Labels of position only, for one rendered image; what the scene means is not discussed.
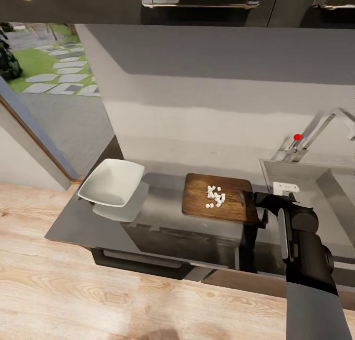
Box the cutting board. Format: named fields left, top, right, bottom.
left=181, top=173, right=258, bottom=224

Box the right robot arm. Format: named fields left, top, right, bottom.
left=248, top=182, right=353, bottom=340

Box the bowl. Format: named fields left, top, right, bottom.
left=78, top=159, right=144, bottom=207

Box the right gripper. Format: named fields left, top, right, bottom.
left=248, top=192, right=290, bottom=212

